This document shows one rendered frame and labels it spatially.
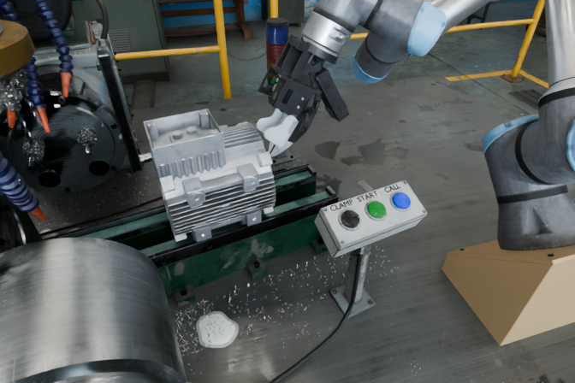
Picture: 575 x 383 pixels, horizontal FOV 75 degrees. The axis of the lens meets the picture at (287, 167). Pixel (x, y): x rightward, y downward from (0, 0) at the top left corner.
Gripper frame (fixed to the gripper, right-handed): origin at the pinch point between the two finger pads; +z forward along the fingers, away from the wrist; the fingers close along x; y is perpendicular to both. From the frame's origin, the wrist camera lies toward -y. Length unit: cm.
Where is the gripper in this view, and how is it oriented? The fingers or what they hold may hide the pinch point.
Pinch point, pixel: (276, 150)
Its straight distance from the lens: 70.2
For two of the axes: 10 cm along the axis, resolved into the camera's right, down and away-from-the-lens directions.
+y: -7.8, -1.8, -6.0
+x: 4.3, 5.4, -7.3
